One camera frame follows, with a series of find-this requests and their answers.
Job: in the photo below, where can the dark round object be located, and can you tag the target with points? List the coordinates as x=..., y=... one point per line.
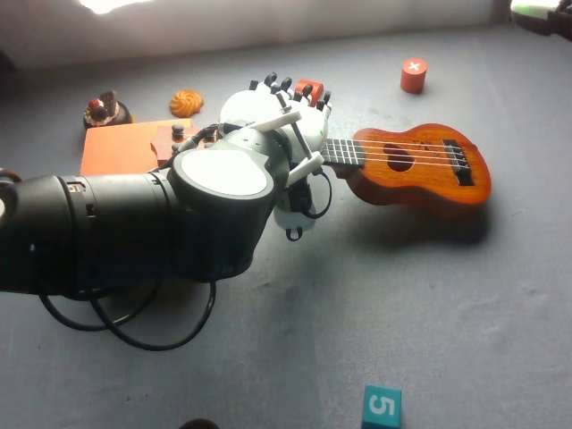
x=199, y=424

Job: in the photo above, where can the orange wooden ukulele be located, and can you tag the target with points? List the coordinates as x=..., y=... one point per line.
x=424, y=179

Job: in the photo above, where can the grey table cloth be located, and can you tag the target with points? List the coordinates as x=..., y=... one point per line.
x=402, y=313

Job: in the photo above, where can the blue number five block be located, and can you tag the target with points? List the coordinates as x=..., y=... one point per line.
x=381, y=406

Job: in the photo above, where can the orange swirl cookie toy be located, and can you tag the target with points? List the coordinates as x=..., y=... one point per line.
x=186, y=103

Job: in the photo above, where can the red cylinder block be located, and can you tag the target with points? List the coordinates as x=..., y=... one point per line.
x=413, y=78

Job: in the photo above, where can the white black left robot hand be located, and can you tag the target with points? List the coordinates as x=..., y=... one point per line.
x=250, y=107

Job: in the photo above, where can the large orange block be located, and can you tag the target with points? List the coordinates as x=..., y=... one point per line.
x=116, y=147

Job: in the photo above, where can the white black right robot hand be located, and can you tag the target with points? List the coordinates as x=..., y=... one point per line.
x=534, y=8

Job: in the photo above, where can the chocolate cake toy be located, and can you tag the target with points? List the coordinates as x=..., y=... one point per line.
x=105, y=111

